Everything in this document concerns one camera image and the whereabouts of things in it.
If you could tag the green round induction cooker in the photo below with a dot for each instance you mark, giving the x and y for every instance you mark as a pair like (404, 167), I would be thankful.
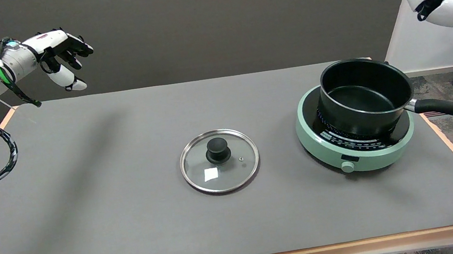
(323, 151)

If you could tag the grey table mat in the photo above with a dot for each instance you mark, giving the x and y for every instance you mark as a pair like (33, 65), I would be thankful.
(130, 202)

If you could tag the glass lid with black knob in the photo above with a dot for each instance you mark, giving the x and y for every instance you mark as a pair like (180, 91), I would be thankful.
(217, 150)

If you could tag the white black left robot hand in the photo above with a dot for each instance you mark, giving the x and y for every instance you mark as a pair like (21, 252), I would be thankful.
(50, 41)

